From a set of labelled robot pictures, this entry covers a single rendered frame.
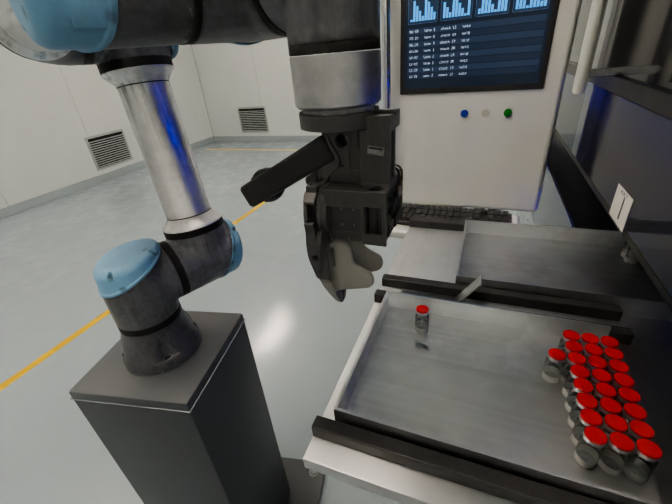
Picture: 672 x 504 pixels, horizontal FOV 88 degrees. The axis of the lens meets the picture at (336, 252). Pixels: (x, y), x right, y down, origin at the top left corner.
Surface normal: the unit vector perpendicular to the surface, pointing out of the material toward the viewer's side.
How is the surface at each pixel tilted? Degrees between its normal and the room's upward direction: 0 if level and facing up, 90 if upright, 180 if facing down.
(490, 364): 0
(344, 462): 0
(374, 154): 90
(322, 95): 90
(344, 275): 93
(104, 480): 0
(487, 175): 90
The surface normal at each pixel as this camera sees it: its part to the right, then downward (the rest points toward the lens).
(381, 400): -0.08, -0.87
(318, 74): -0.40, 0.48
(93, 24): 0.55, 0.81
